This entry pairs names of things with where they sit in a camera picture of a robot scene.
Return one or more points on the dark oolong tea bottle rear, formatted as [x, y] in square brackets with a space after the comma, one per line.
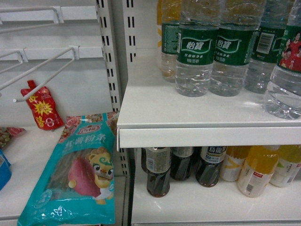
[181, 162]

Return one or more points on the dark oolong tea bottle front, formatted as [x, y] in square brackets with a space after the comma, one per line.
[211, 159]

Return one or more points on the water bottle with barcode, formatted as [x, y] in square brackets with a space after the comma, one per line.
[267, 45]

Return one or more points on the water bottle with players label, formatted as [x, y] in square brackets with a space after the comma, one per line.
[283, 93]

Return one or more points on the water bottle far right rear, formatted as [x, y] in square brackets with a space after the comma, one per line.
[171, 10]

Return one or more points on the white peg hook middle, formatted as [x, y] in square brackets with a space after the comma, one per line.
[41, 71]

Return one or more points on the teal sweet potato noodle bag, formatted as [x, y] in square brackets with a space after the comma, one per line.
[77, 184]

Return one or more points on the dark oolong tea bottle nearest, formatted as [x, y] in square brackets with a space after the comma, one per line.
[158, 162]

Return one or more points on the white slotted shelf upright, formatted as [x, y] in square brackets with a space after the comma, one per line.
[104, 9]

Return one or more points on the blue snack bag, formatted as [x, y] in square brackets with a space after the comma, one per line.
[5, 171]

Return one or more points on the dark oolong tea bottle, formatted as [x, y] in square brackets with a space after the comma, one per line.
[158, 162]
[181, 162]
[211, 159]

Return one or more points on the yellow juice bottle white label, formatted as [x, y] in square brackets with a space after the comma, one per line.
[159, 33]

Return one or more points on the white bottle green mark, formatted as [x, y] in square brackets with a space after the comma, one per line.
[288, 165]

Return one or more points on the clear water bottle green label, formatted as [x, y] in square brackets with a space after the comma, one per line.
[198, 28]

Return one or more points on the white metal shelf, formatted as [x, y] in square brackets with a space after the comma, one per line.
[154, 114]

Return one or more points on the red sauce pouch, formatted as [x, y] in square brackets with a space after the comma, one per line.
[44, 111]

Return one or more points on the yellow juice bottle lower shelf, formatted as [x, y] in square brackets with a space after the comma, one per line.
[258, 169]

